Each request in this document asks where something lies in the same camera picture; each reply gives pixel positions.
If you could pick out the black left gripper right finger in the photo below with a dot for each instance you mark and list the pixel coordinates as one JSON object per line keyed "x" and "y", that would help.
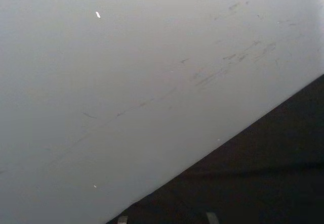
{"x": 212, "y": 219}

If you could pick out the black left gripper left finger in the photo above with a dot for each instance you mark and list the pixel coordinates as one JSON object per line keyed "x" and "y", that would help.
{"x": 123, "y": 220}

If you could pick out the black table cloth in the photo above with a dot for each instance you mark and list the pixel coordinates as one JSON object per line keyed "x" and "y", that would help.
{"x": 265, "y": 173}

